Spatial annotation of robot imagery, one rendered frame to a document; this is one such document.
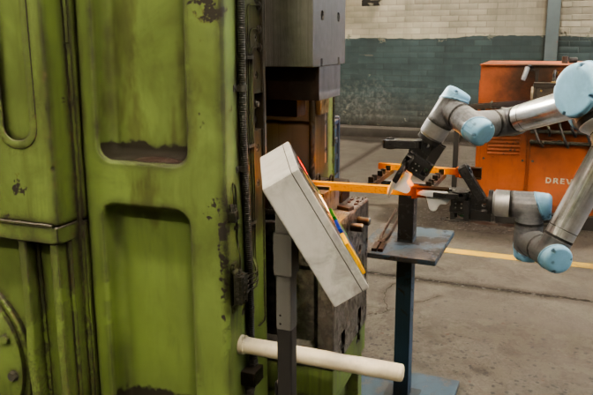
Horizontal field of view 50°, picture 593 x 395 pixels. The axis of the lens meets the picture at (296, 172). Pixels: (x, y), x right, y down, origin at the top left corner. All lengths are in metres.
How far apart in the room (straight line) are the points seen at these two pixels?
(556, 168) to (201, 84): 4.06
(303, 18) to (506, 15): 7.65
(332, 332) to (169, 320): 0.47
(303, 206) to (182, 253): 0.65
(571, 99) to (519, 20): 7.86
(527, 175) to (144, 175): 4.04
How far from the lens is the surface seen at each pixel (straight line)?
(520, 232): 1.88
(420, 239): 2.55
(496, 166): 5.36
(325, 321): 1.94
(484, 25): 9.35
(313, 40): 1.77
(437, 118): 1.83
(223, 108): 1.59
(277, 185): 1.21
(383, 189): 1.92
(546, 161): 5.34
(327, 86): 1.89
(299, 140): 2.23
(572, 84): 1.48
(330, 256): 1.25
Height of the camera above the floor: 1.44
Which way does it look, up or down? 12 degrees down
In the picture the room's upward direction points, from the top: straight up
